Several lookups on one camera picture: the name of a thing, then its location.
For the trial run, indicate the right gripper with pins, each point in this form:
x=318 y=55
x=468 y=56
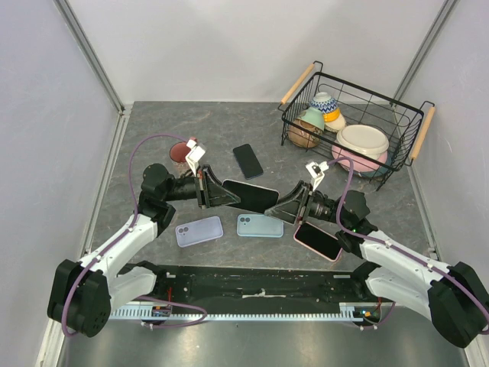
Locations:
x=288 y=207

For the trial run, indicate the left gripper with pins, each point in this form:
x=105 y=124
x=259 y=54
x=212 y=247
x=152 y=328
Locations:
x=209 y=189

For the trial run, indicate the black phone with stand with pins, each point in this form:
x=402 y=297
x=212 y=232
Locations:
x=252 y=198

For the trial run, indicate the dark green phone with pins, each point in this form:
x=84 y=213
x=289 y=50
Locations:
x=319 y=241

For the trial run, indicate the pink phone case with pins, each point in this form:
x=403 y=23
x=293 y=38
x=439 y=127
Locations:
x=296 y=239

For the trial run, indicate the light blue phone case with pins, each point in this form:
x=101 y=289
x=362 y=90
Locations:
x=258 y=225

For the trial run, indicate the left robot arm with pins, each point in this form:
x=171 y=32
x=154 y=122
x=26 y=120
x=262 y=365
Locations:
x=85 y=292

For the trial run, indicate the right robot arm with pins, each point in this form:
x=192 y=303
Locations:
x=452 y=297

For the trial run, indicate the blue-edged black phone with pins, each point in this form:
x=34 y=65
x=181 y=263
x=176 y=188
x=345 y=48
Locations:
x=247 y=161

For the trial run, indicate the lavender phone case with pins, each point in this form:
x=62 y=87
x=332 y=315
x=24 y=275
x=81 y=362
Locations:
x=200 y=231

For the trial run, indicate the pink floral mug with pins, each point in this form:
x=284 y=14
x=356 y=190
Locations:
x=179 y=152

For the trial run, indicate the brown bowl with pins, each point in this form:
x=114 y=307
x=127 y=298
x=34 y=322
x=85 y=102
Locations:
x=303 y=134

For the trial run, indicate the pink bowl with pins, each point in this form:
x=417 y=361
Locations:
x=360 y=164

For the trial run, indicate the green bowl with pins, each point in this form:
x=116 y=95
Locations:
x=313 y=117

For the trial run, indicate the yellow white bowl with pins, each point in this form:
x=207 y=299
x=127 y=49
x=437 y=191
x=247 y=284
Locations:
x=334 y=121

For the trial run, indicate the cream bowl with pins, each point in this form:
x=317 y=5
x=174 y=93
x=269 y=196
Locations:
x=364 y=139

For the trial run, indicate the teal bowl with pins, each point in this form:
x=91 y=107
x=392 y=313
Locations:
x=380 y=171

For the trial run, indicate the blue patterned bowl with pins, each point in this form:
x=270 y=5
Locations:
x=323 y=102

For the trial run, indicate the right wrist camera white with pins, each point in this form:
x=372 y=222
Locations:
x=317 y=172

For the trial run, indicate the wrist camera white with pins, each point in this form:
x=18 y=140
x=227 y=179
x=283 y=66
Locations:
x=317 y=172
x=196 y=152

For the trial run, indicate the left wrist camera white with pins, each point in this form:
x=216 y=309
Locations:
x=196 y=152

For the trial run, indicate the black wire basket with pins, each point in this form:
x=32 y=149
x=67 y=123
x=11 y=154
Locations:
x=405 y=126

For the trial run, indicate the slotted cable duct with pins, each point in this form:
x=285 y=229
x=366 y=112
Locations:
x=146 y=312

